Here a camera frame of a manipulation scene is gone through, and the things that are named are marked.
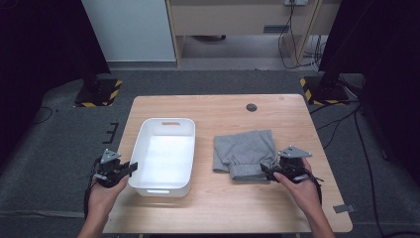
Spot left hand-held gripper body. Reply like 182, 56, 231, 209
94, 148, 125, 188

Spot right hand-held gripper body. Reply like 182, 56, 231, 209
277, 145, 313, 183

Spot grey shorts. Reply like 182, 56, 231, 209
212, 129, 281, 182

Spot white plastic basket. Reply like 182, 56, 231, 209
128, 117, 196, 198

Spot person's left hand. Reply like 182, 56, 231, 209
87, 175, 130, 219

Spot person's right hand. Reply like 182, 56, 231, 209
272, 158, 321, 217

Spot black floor tape mark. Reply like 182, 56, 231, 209
102, 122, 120, 145

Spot grey tape strip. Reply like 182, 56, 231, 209
332, 203, 358, 214

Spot black stand with striped base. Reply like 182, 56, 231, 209
299, 65, 351, 106
73, 59, 123, 108

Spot white cabinet panel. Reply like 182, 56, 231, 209
81, 0, 176, 62

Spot dark grey desk label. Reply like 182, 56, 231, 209
262, 24, 290, 34

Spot black curtain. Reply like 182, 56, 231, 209
0, 0, 112, 167
318, 0, 420, 186

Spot light wooden desk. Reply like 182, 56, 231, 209
164, 0, 341, 68

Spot left hand-held gripper cable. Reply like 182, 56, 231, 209
83, 158, 102, 221

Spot hand-held gripper cable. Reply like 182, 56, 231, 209
305, 167, 325, 205
83, 158, 102, 221

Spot right hand-held gripper cable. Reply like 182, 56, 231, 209
305, 167, 325, 205

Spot long black floor cable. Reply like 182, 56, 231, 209
353, 108, 420, 238

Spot thin black floor cable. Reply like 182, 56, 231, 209
33, 106, 53, 125

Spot bundle of cables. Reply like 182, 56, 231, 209
303, 34, 329, 72

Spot black hanging cable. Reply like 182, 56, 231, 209
277, 0, 318, 70

